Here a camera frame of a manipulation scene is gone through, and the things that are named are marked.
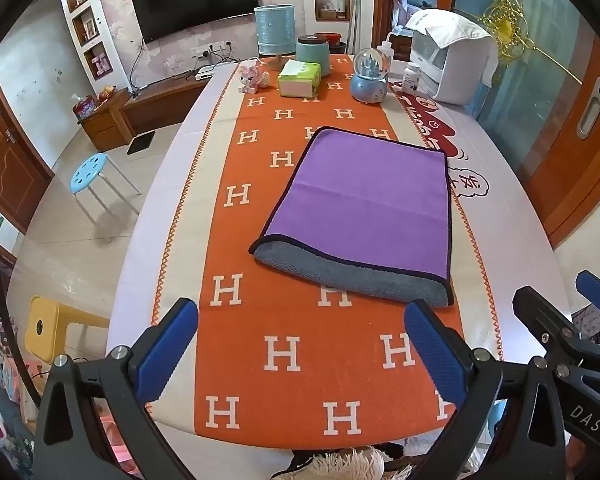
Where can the teal canister with dark lid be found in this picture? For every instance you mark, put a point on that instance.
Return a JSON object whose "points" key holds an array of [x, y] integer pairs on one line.
{"points": [[312, 57]]}

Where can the white countertop appliance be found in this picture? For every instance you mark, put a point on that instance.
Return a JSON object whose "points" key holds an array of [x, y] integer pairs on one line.
{"points": [[460, 70]]}

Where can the black floor mat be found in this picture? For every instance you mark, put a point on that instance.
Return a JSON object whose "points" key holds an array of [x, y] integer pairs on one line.
{"points": [[141, 142]]}

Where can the white printed tablecloth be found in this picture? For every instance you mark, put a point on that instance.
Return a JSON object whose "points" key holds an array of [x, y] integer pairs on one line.
{"points": [[150, 220]]}

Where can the wooden television stand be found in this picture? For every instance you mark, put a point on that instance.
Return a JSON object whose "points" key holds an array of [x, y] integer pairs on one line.
{"points": [[155, 107]]}

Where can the white squeeze bottle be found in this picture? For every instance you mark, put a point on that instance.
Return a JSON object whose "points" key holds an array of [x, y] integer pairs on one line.
{"points": [[382, 57]]}

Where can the pink cat figurine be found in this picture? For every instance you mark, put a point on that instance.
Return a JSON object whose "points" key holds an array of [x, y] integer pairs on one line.
{"points": [[252, 79]]}

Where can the orange letter-patterned blanket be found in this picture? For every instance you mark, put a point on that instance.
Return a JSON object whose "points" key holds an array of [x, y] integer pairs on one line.
{"points": [[280, 310]]}

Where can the purple and grey towel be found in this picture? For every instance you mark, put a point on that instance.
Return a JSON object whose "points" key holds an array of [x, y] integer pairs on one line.
{"points": [[365, 195]]}

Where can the light blue table lamp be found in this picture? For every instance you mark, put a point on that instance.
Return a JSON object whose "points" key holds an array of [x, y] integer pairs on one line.
{"points": [[275, 30]]}

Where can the blue snow globe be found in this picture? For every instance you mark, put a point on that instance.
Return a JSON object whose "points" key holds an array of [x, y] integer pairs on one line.
{"points": [[370, 80]]}

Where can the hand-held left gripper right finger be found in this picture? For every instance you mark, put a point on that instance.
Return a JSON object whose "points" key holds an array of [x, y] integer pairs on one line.
{"points": [[435, 352]]}

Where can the red tissue pack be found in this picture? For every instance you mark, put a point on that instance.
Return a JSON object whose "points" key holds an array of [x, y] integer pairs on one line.
{"points": [[84, 109]]}

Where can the wall power outlet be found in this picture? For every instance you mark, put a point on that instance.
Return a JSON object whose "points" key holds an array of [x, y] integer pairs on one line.
{"points": [[210, 50]]}

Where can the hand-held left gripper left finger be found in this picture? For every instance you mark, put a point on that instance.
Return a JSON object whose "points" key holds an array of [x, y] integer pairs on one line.
{"points": [[172, 342]]}

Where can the yellow plastic stool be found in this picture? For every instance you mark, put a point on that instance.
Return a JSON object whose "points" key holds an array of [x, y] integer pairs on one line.
{"points": [[42, 327]]}

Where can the white wall shelf unit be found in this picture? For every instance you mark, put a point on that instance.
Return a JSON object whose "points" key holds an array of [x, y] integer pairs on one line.
{"points": [[87, 25]]}

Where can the wood-framed glass sliding door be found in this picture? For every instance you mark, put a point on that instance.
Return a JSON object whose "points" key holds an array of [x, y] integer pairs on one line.
{"points": [[580, 170]]}

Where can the blue round stool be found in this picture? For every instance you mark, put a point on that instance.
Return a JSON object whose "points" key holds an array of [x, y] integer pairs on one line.
{"points": [[92, 170]]}

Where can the green tissue box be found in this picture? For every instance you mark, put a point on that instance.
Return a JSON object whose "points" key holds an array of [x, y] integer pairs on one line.
{"points": [[299, 77]]}

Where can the white pill bottle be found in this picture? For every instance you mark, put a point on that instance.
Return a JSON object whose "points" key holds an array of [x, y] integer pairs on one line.
{"points": [[412, 79]]}

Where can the black flat television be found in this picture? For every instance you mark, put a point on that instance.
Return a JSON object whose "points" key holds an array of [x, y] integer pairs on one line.
{"points": [[195, 0]]}

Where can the fluffy cream slipper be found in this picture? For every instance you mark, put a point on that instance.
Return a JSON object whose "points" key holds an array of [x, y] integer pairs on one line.
{"points": [[345, 465]]}

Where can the small wooden cabinet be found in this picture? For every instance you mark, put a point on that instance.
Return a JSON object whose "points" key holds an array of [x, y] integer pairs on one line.
{"points": [[105, 122]]}

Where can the brown wooden door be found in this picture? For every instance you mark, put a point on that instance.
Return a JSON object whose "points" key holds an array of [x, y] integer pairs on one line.
{"points": [[5, 160]]}

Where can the red container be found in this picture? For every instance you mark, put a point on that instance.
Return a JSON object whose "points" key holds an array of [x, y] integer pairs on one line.
{"points": [[332, 40]]}

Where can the white set-top box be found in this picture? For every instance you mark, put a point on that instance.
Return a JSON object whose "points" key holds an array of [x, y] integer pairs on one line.
{"points": [[205, 72]]}

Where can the white cloth cover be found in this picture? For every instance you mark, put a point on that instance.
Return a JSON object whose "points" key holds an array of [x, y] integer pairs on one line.
{"points": [[445, 22]]}

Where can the gold wall ornament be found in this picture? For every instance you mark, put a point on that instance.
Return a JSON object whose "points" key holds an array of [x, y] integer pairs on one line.
{"points": [[505, 25]]}

